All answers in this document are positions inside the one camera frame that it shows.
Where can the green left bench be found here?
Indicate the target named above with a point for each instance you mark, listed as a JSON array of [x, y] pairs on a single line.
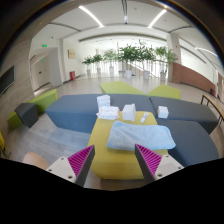
[[42, 102]]

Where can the potted plant right centre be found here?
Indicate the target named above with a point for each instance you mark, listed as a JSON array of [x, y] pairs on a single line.
[[146, 56]]

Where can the blue-grey far right bench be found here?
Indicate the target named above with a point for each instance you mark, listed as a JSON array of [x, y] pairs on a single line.
[[187, 111]]

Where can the blue-grey long bench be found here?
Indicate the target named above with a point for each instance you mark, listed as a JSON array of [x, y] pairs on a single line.
[[79, 112]]

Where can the green ottoman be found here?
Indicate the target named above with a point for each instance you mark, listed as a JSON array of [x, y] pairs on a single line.
[[165, 91], [118, 87]]

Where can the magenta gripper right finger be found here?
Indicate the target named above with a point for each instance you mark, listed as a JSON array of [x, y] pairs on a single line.
[[148, 161]]

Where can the red bin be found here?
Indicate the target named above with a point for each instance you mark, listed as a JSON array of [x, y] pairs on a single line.
[[72, 75]]

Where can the light blue towel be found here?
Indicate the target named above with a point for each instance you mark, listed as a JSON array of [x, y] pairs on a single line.
[[125, 136]]

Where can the yellow wall picture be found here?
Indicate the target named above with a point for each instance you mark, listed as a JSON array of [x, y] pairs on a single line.
[[71, 54]]

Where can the wall television screen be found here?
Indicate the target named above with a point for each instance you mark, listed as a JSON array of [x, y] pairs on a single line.
[[7, 79]]

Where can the potted plant far right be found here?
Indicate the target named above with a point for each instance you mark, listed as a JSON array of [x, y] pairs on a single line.
[[165, 57]]

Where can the dark grey cube stool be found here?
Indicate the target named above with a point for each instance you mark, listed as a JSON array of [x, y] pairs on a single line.
[[28, 114]]

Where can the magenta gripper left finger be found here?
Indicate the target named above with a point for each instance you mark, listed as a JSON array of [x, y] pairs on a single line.
[[80, 163]]

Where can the white folded cloth stack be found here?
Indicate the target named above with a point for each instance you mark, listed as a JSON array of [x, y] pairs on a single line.
[[103, 100]]

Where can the green far right ottoman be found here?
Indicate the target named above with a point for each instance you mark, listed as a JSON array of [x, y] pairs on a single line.
[[165, 91]]

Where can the wooden table black frame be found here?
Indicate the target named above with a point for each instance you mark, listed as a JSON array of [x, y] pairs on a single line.
[[216, 107]]

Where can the blue-grey right ottoman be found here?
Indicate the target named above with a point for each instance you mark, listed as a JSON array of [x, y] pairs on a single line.
[[193, 144]]

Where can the white tissue box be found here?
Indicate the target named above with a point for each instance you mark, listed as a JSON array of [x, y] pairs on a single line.
[[129, 112]]

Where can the white crumpled cloth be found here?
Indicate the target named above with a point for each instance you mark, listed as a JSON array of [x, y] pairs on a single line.
[[108, 112]]

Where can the potted plant pale middle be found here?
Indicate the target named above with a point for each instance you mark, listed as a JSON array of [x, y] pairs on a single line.
[[110, 56]]

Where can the beige round stool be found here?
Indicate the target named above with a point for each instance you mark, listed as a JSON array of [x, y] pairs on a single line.
[[34, 159]]

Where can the white small tube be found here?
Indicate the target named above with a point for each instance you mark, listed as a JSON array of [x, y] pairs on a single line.
[[145, 115]]

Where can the yellow ottoman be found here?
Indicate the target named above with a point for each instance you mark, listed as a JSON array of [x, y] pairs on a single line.
[[109, 163]]

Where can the small white box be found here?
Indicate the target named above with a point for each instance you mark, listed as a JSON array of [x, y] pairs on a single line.
[[163, 112]]

